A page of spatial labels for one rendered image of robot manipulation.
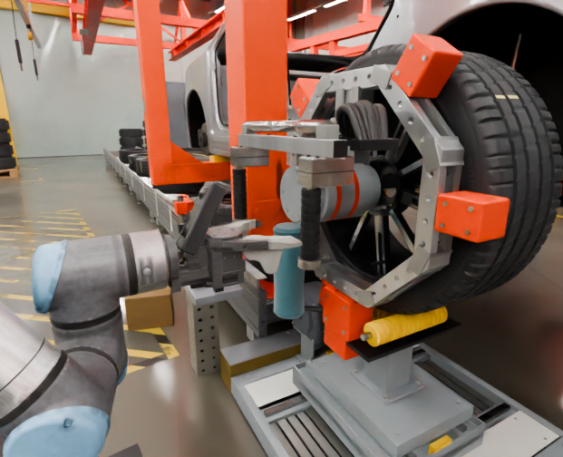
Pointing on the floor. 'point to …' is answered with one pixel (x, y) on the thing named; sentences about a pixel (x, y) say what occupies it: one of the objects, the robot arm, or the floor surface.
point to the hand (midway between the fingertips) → (280, 228)
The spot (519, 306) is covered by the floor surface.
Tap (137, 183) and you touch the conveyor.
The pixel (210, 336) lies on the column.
